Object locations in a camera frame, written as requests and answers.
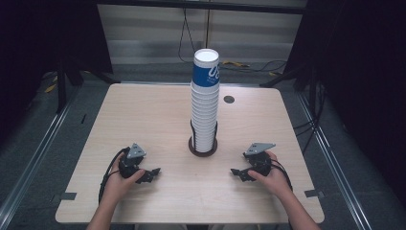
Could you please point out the round dark table grommet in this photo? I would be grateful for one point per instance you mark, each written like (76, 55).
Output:
(229, 99)

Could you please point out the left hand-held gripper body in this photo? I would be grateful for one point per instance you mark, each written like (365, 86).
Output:
(130, 164)

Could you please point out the black metal stand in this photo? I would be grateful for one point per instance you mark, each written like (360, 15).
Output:
(287, 76)
(61, 86)

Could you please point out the person's left hand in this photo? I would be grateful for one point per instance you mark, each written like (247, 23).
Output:
(116, 187)

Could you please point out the yellow floor tape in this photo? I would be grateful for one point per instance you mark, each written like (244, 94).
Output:
(273, 74)
(50, 88)
(236, 63)

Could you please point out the stack of paper cups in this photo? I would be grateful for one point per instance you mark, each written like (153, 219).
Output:
(205, 108)

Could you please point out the black curtain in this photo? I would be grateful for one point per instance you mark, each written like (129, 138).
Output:
(360, 80)
(48, 35)

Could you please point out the person's right hand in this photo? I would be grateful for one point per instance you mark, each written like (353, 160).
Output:
(276, 182)

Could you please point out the dark brown cup holder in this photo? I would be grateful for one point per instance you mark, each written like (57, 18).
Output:
(203, 153)

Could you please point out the grey tape strip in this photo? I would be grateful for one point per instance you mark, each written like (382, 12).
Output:
(67, 196)
(314, 193)

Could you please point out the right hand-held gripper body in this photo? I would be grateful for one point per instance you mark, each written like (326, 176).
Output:
(260, 161)

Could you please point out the metal floor rail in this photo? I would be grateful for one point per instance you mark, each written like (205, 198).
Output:
(38, 147)
(332, 159)

